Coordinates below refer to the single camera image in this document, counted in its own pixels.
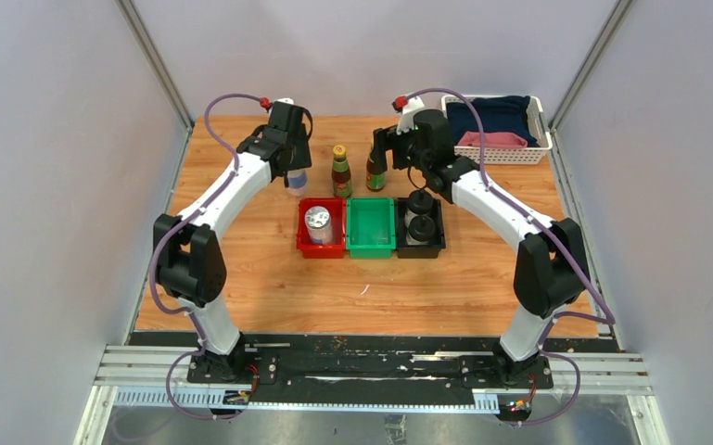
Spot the silver lid jar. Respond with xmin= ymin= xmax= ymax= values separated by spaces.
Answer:
xmin=304 ymin=206 xmax=334 ymax=245
xmin=286 ymin=169 xmax=308 ymax=197

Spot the black cap shaker bottle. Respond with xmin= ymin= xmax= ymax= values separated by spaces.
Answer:
xmin=404 ymin=189 xmax=435 ymax=224

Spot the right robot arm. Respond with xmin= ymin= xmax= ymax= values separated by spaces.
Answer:
xmin=371 ymin=109 xmax=590 ymax=388

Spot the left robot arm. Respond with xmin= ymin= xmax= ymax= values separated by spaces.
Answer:
xmin=149 ymin=99 xmax=312 ymax=383

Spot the right sauce bottle yellow cap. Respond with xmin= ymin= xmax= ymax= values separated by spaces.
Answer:
xmin=365 ymin=144 xmax=387 ymax=192

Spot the sauce bottle yellow cap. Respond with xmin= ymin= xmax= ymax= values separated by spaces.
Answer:
xmin=331 ymin=145 xmax=353 ymax=199
xmin=365 ymin=144 xmax=387 ymax=192

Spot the left sauce bottle yellow cap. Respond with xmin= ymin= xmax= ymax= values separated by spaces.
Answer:
xmin=331 ymin=145 xmax=353 ymax=199

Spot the pink cloth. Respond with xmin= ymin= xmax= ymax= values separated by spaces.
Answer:
xmin=457 ymin=132 xmax=528 ymax=149

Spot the red plastic bin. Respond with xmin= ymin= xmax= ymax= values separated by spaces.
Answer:
xmin=296 ymin=197 xmax=346 ymax=259

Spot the navy blue cloth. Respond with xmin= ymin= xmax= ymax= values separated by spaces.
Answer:
xmin=445 ymin=95 xmax=539 ymax=147

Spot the green plastic bin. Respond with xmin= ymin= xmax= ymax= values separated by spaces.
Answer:
xmin=346 ymin=197 xmax=396 ymax=260

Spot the white plastic basket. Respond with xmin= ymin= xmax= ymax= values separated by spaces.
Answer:
xmin=440 ymin=95 xmax=552 ymax=165

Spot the black plastic bin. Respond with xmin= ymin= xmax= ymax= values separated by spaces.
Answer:
xmin=395 ymin=197 xmax=446 ymax=260

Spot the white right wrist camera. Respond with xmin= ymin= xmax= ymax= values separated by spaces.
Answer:
xmin=392 ymin=95 xmax=425 ymax=135

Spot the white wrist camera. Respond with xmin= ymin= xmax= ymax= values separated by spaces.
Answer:
xmin=392 ymin=95 xmax=425 ymax=135
xmin=275 ymin=97 xmax=295 ymax=105

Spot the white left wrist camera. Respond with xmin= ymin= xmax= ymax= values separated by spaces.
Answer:
xmin=275 ymin=97 xmax=295 ymax=105

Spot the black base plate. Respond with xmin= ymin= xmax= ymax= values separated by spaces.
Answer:
xmin=186 ymin=333 xmax=554 ymax=408

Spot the aluminium frame rail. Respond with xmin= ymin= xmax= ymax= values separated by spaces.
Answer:
xmin=75 ymin=331 xmax=668 ymax=444

